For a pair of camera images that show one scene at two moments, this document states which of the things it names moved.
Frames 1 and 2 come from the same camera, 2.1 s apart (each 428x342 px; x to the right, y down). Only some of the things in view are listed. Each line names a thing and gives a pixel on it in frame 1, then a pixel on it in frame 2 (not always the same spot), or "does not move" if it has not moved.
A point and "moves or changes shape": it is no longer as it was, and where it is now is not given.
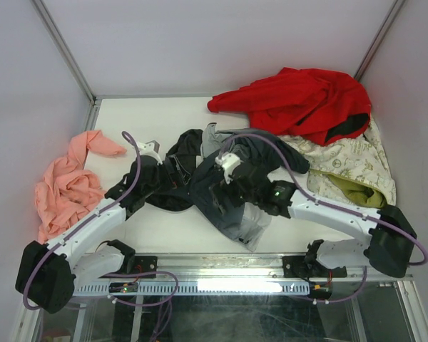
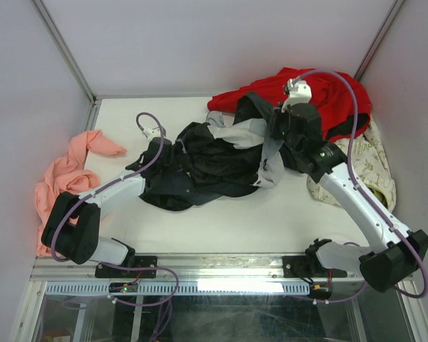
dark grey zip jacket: x=193 y=174 moves or changes shape
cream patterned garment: x=353 y=168 does not move
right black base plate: x=297 y=267 does not move
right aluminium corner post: x=379 y=40 does not move
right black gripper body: x=236 y=196 to x=279 y=130
